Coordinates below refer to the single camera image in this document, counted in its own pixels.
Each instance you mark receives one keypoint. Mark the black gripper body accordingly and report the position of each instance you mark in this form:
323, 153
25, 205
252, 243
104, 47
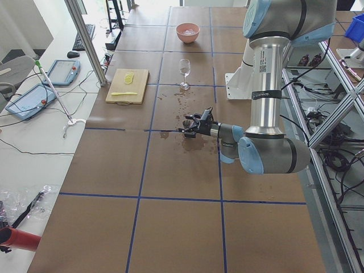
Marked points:
205, 128

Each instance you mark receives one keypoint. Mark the steel double jigger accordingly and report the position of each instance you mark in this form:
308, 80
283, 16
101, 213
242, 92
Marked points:
186, 124

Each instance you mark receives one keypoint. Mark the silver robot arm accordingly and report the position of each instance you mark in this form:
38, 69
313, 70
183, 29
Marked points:
270, 26

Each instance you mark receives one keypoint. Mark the clear wine glass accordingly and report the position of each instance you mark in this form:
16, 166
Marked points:
185, 69

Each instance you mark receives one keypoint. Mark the clear ice cubes pile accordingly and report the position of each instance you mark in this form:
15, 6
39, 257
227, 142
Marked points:
189, 32

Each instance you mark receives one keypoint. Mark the yellow plastic knife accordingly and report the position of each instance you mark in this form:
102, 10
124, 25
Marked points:
124, 94

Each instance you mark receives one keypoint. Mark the bamboo cutting board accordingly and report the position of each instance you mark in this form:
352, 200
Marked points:
117, 85

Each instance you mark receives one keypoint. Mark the lemon slice three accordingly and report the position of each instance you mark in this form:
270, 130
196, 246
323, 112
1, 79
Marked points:
130, 75

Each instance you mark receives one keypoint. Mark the pink bowl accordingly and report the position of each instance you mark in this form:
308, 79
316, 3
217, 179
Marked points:
187, 39

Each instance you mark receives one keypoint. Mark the black computer mouse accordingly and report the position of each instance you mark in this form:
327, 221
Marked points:
73, 54

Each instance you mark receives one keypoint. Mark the far teach pendant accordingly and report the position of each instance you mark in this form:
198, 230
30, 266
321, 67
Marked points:
63, 72

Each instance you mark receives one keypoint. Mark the teach pendant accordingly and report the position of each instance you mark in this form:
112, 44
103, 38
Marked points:
63, 72
31, 102

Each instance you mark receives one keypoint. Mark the near teach pendant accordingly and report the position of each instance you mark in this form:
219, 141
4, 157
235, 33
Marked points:
31, 102

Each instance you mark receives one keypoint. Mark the blue plastic bin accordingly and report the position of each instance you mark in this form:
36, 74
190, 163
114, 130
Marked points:
355, 31

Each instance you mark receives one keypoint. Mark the red cylinder bottle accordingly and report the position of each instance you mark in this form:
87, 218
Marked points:
15, 238

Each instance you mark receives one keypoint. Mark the aluminium frame post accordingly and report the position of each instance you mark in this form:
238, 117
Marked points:
79, 23

